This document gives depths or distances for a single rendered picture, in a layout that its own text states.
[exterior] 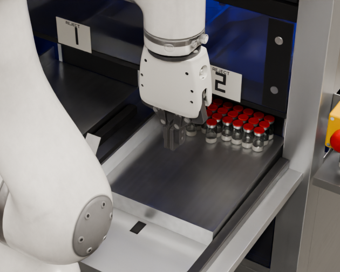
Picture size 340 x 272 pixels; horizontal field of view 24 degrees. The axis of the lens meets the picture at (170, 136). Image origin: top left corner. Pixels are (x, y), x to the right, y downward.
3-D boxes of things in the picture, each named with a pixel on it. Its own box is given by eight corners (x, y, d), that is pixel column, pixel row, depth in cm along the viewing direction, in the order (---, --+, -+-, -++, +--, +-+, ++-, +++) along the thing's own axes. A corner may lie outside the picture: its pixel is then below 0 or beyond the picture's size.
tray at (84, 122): (54, 59, 179) (52, 46, 177) (149, 92, 168) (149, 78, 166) (-54, 134, 156) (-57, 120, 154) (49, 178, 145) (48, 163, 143)
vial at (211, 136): (209, 136, 155) (209, 116, 152) (218, 139, 154) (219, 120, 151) (203, 141, 154) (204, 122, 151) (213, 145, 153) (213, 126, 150)
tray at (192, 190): (179, 103, 165) (179, 89, 162) (294, 142, 154) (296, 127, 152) (84, 195, 141) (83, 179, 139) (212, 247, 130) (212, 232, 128)
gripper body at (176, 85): (219, 36, 109) (217, 103, 116) (157, 18, 113) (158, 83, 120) (192, 60, 104) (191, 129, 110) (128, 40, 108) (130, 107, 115)
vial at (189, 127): (189, 129, 157) (189, 110, 154) (198, 132, 156) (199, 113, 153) (183, 134, 155) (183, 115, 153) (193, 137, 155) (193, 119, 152)
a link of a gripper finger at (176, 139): (198, 109, 115) (197, 145, 119) (179, 103, 117) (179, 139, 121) (187, 120, 113) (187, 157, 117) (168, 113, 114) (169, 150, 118)
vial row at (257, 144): (184, 120, 159) (185, 101, 157) (265, 147, 152) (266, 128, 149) (179, 125, 158) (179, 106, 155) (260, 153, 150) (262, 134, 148)
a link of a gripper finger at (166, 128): (179, 102, 117) (178, 138, 121) (161, 96, 118) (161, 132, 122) (168, 113, 114) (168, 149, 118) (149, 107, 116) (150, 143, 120)
